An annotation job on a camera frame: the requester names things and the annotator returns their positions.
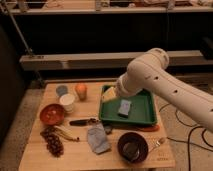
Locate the grey blue round lid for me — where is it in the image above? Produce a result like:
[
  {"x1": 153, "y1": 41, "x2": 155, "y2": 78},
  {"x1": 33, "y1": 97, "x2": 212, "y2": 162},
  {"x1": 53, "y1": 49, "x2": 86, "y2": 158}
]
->
[{"x1": 56, "y1": 85, "x2": 68, "y2": 97}]

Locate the metal shelf rack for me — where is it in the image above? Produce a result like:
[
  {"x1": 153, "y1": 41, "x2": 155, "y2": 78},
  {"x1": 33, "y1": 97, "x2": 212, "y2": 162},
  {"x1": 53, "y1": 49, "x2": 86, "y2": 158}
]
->
[{"x1": 0, "y1": 0, "x2": 213, "y2": 84}]

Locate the green plastic tray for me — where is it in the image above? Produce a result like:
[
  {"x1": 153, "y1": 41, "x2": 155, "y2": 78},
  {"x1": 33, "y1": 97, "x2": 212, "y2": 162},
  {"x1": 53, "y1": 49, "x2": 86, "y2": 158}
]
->
[{"x1": 99, "y1": 90, "x2": 157, "y2": 125}]

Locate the blue sponge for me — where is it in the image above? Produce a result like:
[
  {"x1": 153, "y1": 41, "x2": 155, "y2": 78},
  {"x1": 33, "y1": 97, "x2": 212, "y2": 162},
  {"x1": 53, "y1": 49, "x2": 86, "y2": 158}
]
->
[{"x1": 118, "y1": 100, "x2": 131, "y2": 117}]

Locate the white cup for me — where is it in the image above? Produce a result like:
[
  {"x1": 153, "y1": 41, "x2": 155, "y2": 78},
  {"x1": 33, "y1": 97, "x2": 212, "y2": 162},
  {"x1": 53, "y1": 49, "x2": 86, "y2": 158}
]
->
[{"x1": 59, "y1": 94, "x2": 75, "y2": 112}]

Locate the red bowl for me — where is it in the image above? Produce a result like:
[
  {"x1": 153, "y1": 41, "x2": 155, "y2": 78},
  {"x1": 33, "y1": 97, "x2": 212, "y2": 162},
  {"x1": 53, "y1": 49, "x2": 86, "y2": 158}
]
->
[{"x1": 40, "y1": 104, "x2": 65, "y2": 126}]

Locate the yellow banana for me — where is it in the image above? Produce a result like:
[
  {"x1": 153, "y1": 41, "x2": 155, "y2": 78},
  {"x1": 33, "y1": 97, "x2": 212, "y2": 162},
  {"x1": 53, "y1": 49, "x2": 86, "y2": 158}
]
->
[{"x1": 55, "y1": 126, "x2": 80, "y2": 142}]

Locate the orange fruit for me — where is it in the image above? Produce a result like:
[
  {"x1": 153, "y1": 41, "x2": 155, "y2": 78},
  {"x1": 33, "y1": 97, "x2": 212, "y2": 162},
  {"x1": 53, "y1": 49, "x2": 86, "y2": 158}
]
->
[{"x1": 75, "y1": 83, "x2": 87, "y2": 100}]

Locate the bunch of dark grapes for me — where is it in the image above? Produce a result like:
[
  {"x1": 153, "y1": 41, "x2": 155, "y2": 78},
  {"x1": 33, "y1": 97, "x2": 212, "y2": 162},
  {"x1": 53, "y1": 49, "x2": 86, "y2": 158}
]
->
[{"x1": 40, "y1": 127, "x2": 64, "y2": 157}]

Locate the black handled knife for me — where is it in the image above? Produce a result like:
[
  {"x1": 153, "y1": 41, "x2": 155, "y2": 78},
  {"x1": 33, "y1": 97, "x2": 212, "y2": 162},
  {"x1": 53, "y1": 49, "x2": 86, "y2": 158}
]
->
[{"x1": 69, "y1": 118, "x2": 99, "y2": 126}]

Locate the blue grey cloth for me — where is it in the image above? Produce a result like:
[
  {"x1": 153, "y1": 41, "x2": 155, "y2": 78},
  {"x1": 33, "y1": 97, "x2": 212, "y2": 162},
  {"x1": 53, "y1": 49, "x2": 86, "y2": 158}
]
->
[{"x1": 87, "y1": 123, "x2": 111, "y2": 154}]

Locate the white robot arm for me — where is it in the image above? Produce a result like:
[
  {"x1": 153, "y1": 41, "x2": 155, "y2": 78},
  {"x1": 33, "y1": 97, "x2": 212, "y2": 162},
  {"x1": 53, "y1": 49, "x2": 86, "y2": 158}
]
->
[{"x1": 102, "y1": 48, "x2": 213, "y2": 133}]

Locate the orange carrot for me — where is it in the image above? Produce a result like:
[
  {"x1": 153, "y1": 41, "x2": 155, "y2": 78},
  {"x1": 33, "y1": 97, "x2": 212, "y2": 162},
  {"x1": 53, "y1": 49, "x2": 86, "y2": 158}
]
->
[{"x1": 137, "y1": 125, "x2": 160, "y2": 132}]

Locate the dark brown bowl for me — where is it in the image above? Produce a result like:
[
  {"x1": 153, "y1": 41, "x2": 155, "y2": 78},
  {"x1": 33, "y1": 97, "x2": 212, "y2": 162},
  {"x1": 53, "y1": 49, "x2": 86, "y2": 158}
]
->
[{"x1": 117, "y1": 132, "x2": 148, "y2": 163}]

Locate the wooden board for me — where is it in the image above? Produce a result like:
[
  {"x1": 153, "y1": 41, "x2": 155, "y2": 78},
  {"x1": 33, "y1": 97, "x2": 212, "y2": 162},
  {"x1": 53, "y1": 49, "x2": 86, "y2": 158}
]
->
[{"x1": 19, "y1": 82, "x2": 175, "y2": 171}]

